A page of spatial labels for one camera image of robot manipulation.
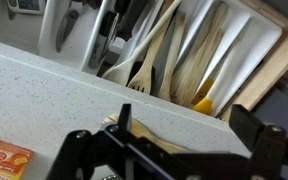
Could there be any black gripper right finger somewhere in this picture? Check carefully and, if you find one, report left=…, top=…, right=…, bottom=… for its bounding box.
left=183, top=104, right=288, bottom=180

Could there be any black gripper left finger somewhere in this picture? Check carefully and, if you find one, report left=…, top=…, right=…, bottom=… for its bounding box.
left=46, top=103, right=198, bottom=180

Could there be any wooden spoon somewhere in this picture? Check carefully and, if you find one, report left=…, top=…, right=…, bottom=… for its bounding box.
left=102, top=113, right=192, bottom=154

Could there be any orange printed packet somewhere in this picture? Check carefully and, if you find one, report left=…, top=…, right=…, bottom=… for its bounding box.
left=0, top=139, right=35, bottom=180

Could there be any wooden drawer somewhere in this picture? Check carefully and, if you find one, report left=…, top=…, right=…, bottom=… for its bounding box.
left=217, top=0, right=288, bottom=123

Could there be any yellow plastic utensil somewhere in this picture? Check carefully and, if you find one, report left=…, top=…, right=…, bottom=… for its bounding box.
left=191, top=78, right=216, bottom=106

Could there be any white plastic utensil tray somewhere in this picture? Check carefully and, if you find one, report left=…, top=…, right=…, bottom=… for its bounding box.
left=37, top=0, right=283, bottom=118

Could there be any white kitchen scale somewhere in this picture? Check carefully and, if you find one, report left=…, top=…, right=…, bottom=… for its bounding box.
left=6, top=0, right=47, bottom=16

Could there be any yellow spatula white handle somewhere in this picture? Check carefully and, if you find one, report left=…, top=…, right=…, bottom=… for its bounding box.
left=192, top=46, right=238, bottom=117

